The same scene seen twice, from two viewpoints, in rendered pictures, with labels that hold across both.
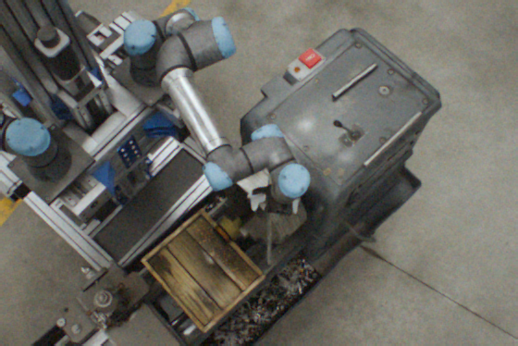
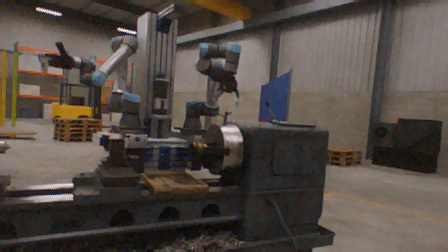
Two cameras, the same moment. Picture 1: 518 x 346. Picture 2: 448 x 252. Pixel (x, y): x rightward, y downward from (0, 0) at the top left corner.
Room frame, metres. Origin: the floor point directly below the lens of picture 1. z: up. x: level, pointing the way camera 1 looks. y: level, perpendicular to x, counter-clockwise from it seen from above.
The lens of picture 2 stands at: (-1.14, -0.55, 1.31)
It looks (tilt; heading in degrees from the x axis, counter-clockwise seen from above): 3 degrees down; 17
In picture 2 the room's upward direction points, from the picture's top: 4 degrees clockwise
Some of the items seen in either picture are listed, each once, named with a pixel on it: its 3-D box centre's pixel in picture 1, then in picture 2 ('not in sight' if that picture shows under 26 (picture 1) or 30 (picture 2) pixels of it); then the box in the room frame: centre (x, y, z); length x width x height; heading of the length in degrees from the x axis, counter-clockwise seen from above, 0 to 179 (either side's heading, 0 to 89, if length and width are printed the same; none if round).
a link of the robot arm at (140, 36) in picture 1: (143, 43); (194, 107); (1.16, 0.40, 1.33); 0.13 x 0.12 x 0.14; 117
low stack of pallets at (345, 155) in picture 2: not in sight; (339, 156); (8.86, -1.30, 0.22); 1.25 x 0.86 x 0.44; 150
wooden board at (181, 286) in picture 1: (203, 269); (173, 182); (0.47, 0.22, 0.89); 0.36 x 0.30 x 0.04; 43
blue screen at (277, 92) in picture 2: not in sight; (269, 120); (7.55, 0.73, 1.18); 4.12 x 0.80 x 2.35; 19
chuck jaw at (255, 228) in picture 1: (262, 232); (215, 150); (0.55, 0.00, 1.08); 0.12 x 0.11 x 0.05; 43
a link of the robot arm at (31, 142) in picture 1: (30, 141); (130, 102); (0.78, 0.74, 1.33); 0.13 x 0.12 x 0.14; 71
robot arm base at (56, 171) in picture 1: (44, 156); (130, 119); (0.78, 0.74, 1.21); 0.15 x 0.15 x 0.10
